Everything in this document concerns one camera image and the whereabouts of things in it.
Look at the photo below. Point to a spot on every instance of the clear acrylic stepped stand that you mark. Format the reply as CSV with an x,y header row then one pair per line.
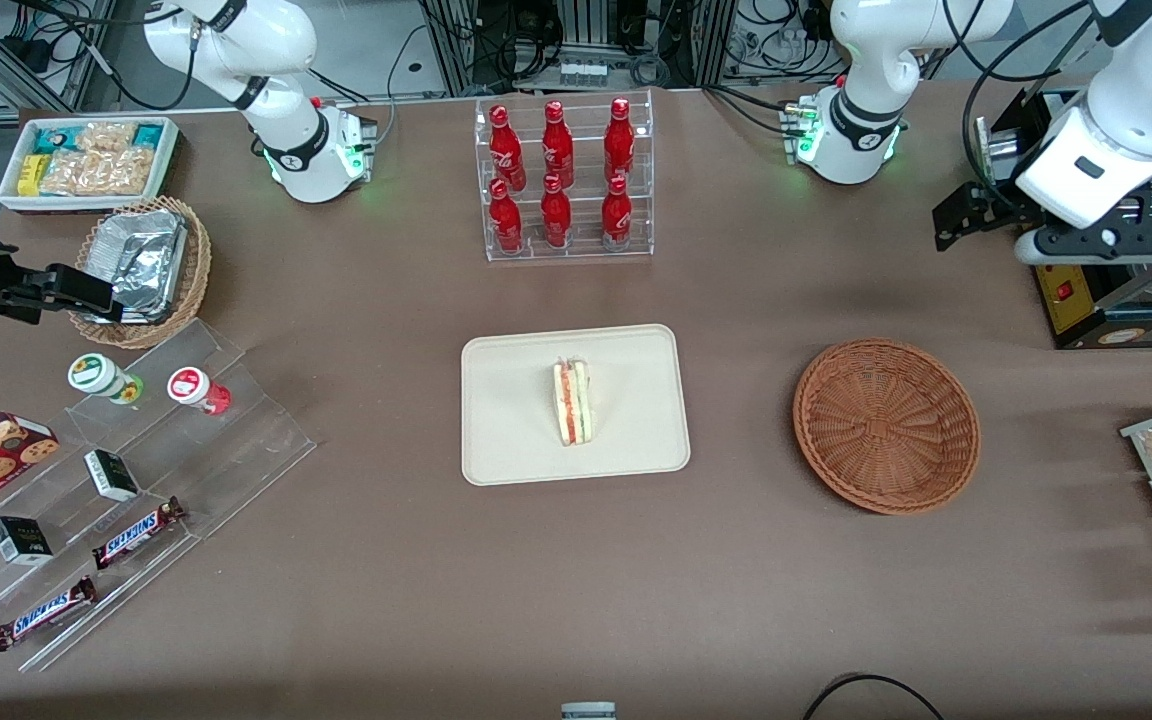
x,y
236,450

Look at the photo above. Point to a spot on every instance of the beige plastic tray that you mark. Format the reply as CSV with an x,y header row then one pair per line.
x,y
506,410

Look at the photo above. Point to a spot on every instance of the grey device at table edge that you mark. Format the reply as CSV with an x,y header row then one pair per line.
x,y
588,711

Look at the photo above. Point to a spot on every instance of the white connector block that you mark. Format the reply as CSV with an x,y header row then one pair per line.
x,y
582,73

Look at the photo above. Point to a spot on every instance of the clear bag of crackers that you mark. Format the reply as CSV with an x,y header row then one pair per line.
x,y
96,173
108,136

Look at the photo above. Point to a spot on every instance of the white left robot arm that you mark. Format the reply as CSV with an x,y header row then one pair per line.
x,y
866,60

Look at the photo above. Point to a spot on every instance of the aluminium foil container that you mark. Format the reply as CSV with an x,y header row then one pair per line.
x,y
146,255

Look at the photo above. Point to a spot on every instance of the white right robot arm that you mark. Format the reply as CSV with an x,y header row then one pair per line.
x,y
276,40

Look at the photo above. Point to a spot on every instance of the green lid cup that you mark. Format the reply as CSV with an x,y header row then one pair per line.
x,y
96,373

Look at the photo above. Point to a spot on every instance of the white rectangular snack bin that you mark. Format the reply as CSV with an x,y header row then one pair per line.
x,y
168,165

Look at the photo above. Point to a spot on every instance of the metal equipment rack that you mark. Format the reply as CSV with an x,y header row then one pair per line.
x,y
586,25

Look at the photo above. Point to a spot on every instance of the brown wicker basket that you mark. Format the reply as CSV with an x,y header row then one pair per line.
x,y
886,425

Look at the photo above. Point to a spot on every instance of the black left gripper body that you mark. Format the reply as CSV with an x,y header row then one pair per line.
x,y
994,203

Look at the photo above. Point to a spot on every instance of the clear acrylic bottle rack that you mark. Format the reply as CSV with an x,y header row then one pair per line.
x,y
581,245

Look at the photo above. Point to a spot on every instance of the red cola bottle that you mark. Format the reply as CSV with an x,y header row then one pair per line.
x,y
617,215
506,220
557,145
505,145
619,140
556,215

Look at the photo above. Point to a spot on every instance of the teal snack pack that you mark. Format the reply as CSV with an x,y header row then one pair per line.
x,y
51,139
149,134

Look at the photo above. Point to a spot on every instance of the triangular sandwich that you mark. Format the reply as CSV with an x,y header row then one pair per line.
x,y
572,405

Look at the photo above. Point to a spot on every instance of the small black box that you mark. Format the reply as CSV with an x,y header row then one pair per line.
x,y
111,475
21,541

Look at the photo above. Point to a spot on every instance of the yellow snack pack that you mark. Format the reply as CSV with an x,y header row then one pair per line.
x,y
30,175

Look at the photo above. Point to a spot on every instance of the red lid cup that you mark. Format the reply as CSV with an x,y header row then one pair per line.
x,y
191,386

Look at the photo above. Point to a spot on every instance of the snickers bar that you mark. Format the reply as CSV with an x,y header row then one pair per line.
x,y
139,533
44,613

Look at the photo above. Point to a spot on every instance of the light wicker basket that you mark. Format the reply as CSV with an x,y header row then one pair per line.
x,y
198,265

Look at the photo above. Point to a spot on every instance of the black hot dog machine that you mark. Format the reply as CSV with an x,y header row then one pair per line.
x,y
1071,310

